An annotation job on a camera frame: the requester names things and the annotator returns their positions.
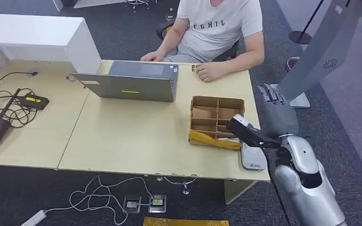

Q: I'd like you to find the person's right hand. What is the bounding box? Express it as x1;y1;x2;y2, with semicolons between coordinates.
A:
140;50;165;62

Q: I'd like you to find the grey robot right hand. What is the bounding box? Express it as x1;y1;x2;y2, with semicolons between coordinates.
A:
256;83;299;139

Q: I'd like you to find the person's left hand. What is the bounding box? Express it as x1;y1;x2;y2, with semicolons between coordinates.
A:
196;62;224;83

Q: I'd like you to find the grey laptop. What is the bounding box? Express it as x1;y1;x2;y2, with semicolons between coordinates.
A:
70;61;179;103

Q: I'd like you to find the person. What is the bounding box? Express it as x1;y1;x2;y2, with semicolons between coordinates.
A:
140;0;265;83

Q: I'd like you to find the wooden divided card box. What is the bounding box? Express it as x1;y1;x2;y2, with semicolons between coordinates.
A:
188;96;246;151

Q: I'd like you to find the grey card reader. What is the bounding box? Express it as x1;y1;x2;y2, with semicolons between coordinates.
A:
241;143;267;171

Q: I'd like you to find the pale card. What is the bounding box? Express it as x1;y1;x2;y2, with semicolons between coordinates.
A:
217;137;241;144

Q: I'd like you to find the office chair base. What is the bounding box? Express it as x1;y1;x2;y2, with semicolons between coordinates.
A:
124;0;150;13

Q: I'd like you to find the grey kiosk stand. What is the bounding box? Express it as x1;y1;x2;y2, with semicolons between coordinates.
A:
270;0;362;109

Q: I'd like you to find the desk leg panel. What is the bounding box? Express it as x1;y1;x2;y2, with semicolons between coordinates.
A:
224;180;258;206

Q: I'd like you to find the white cabinet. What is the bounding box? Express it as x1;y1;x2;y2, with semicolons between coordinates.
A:
0;14;102;74

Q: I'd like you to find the black power adapter yellow label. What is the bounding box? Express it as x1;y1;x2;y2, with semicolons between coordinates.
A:
16;95;50;111

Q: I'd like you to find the yellow wrapped flat package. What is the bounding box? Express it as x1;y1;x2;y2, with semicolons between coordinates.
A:
143;217;230;226

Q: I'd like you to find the steel floor socket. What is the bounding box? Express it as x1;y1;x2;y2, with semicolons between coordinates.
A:
123;195;142;215
148;194;167;214

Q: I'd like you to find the black bar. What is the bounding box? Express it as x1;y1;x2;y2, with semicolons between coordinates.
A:
0;88;21;119

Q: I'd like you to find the white power strip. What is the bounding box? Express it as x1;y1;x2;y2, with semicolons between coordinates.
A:
21;210;47;226

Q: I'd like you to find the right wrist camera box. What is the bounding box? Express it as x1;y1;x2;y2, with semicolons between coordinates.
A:
225;114;281;149

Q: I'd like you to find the red and white cable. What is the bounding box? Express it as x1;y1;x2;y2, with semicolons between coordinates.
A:
285;56;300;72

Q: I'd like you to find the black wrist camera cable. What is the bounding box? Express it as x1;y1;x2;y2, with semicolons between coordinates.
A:
261;145;291;226

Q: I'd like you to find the black stanchion post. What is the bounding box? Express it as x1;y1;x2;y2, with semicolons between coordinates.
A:
288;0;324;45

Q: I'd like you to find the black gooseneck cable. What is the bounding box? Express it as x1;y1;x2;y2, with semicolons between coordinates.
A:
0;72;39;87

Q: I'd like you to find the black tangled cable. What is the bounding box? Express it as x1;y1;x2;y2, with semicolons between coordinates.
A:
0;88;40;129

